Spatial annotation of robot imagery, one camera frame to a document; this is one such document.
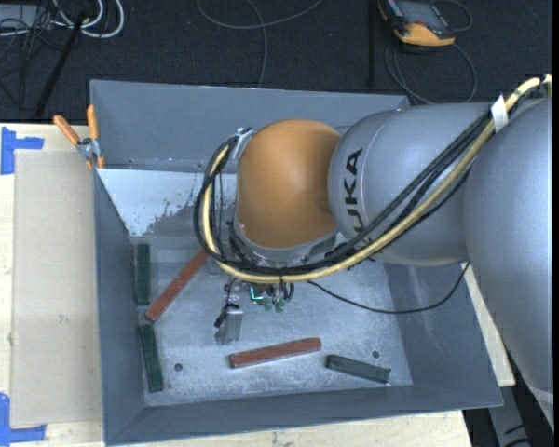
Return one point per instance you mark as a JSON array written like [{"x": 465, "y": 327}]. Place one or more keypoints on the grey metal bin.
[{"x": 307, "y": 389}]

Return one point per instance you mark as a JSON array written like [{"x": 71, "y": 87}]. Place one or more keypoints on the dark green flat block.
[
  {"x": 143, "y": 275},
  {"x": 358, "y": 369},
  {"x": 151, "y": 359}
]

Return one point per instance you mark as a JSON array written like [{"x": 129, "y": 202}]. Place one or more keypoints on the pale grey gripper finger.
[
  {"x": 235, "y": 326},
  {"x": 222, "y": 334}
]

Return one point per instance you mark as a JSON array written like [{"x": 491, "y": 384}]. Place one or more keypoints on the red-brown flat block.
[
  {"x": 275, "y": 353},
  {"x": 176, "y": 287}
]

